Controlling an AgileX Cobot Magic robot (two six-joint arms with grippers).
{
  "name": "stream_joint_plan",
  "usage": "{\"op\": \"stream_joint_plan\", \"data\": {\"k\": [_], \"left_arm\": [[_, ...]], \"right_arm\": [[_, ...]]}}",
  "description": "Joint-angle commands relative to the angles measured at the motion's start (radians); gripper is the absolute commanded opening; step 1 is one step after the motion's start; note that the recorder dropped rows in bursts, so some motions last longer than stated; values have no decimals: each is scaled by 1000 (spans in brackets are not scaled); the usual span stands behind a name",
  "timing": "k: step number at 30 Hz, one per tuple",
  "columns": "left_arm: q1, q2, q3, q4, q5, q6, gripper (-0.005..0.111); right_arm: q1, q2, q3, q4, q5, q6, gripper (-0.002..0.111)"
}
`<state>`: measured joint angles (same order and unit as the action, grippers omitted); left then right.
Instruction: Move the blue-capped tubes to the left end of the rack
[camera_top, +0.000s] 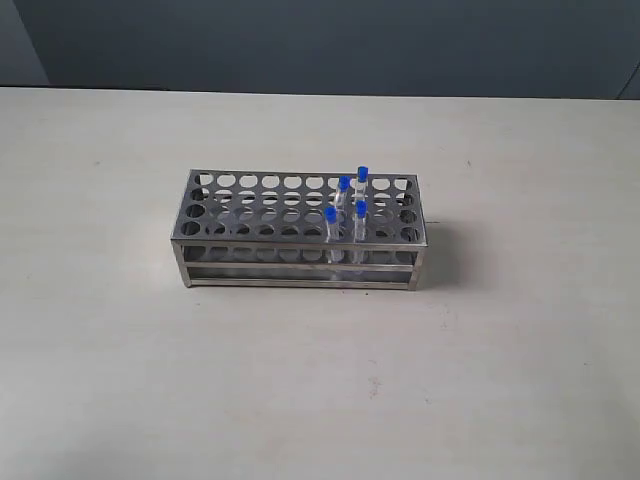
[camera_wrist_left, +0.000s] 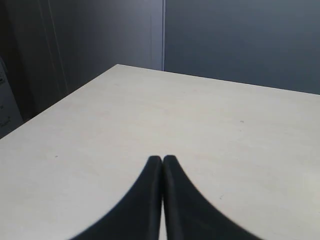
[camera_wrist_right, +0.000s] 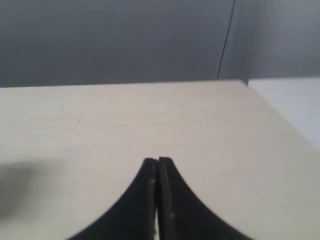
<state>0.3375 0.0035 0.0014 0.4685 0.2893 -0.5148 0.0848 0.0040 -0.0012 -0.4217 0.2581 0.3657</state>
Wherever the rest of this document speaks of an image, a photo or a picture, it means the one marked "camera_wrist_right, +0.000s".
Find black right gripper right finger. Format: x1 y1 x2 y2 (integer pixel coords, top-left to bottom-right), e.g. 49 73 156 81
157 157 250 240

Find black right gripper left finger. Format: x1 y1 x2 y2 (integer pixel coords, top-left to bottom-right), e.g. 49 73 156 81
70 158 157 240

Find thin black wall cable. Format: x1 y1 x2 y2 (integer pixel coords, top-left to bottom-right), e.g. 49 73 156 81
215 0 237 81

